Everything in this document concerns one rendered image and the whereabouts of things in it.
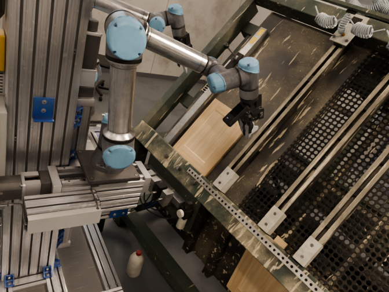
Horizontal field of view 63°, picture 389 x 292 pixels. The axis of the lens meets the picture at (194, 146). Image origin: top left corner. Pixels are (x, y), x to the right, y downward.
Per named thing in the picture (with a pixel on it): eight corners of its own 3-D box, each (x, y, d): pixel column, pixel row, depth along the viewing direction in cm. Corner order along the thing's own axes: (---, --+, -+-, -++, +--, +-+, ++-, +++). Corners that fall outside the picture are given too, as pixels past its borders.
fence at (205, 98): (166, 141, 205) (163, 139, 202) (262, 30, 206) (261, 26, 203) (171, 145, 202) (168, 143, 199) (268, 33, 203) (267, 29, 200)
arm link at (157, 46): (97, 29, 113) (209, 80, 136) (99, 37, 104) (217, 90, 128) (109, -3, 108) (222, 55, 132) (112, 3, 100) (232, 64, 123)
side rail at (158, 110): (150, 126, 224) (142, 119, 215) (252, 9, 225) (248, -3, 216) (155, 130, 221) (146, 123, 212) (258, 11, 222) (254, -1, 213)
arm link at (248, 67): (232, 58, 118) (253, 53, 119) (233, 84, 125) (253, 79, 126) (241, 68, 112) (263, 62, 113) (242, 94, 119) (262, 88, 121)
